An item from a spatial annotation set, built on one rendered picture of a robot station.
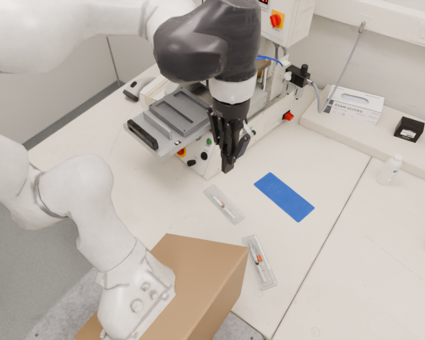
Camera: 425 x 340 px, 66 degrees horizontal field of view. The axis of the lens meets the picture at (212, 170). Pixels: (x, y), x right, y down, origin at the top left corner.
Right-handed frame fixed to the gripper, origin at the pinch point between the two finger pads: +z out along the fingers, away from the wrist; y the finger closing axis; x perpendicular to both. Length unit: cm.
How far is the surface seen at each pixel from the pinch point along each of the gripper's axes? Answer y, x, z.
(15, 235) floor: -114, -61, 119
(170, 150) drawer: -29.0, 2.5, 21.8
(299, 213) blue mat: 11, 28, 44
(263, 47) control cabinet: -37, 57, 10
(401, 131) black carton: 17, 86, 36
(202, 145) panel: -31.1, 18.3, 32.3
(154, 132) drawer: -39.6, 3.6, 21.7
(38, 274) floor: -82, -62, 118
